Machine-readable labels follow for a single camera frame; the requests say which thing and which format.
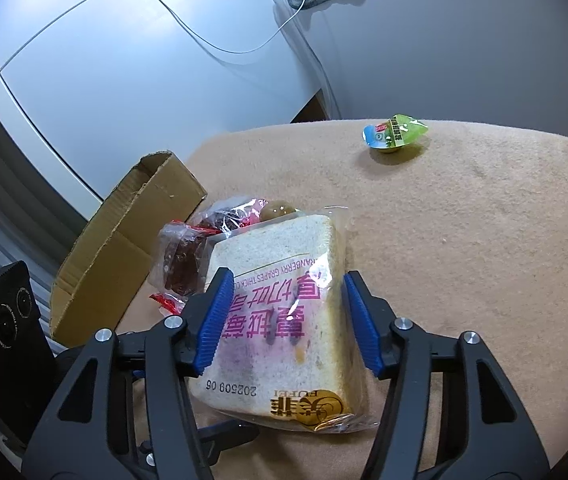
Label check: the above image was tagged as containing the packaged sliced bread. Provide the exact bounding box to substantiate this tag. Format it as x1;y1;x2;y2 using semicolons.
188;206;376;434

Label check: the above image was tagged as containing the red snack packet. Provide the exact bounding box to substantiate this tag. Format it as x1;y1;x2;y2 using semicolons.
150;292;185;318

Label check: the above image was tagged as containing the red clear cake packet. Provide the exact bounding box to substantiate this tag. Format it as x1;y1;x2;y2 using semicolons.
147;196;267;302

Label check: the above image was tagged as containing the brown cardboard box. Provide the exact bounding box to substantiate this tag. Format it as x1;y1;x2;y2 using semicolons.
50;152;207;347

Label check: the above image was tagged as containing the round brown candy ball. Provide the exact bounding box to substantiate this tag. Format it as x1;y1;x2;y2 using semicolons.
259;200;297;222

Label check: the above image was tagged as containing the green jelly cup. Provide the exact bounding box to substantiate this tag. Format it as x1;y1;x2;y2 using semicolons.
362;114;428;153

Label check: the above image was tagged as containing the white cabinet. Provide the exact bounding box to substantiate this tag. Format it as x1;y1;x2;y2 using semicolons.
0;0;320;217

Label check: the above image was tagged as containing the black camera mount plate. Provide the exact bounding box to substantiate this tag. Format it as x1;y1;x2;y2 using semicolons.
0;261;60;448

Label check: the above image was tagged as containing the white charging cable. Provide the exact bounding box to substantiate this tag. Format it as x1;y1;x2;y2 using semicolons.
126;0;310;57

